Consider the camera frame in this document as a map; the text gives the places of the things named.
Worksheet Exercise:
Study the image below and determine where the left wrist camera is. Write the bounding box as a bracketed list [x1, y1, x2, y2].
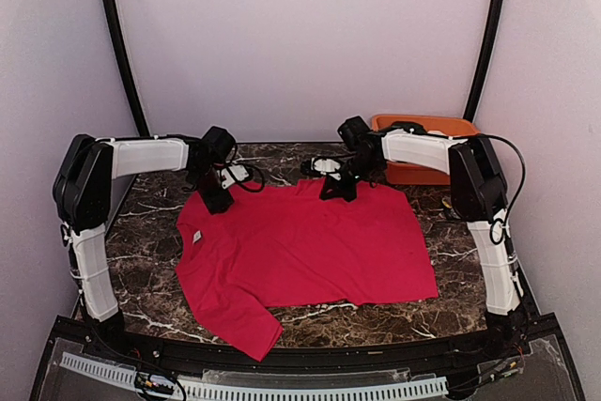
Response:
[202, 126, 253, 189]

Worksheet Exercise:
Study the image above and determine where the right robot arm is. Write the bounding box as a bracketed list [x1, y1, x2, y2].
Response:
[300, 116, 527, 358]

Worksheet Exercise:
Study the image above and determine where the orange plastic basin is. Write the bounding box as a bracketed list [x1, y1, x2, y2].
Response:
[371, 114, 480, 186]

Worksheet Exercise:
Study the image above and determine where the left black frame post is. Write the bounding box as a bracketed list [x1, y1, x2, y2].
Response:
[101, 0, 150, 137]

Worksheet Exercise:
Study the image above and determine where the white slotted cable duct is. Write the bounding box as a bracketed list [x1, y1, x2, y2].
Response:
[59, 352, 449, 401]

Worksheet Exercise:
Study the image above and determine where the black frame post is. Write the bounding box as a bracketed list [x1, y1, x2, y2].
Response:
[101, 0, 150, 137]
[463, 0, 503, 122]

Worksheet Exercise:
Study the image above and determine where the black front rail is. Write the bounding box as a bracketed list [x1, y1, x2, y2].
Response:
[49, 314, 558, 376]

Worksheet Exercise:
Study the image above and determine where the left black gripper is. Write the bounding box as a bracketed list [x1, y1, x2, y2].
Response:
[190, 163, 234, 213]

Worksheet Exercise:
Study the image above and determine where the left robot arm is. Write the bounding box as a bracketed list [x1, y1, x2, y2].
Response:
[53, 126, 264, 360]

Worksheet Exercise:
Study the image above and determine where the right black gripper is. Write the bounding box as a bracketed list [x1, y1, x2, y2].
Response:
[321, 151, 382, 200]

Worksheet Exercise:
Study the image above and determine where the red t-shirt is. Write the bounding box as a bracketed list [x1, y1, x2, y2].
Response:
[176, 180, 439, 361]

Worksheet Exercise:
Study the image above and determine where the right black frame post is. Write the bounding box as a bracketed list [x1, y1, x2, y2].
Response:
[463, 0, 503, 122]

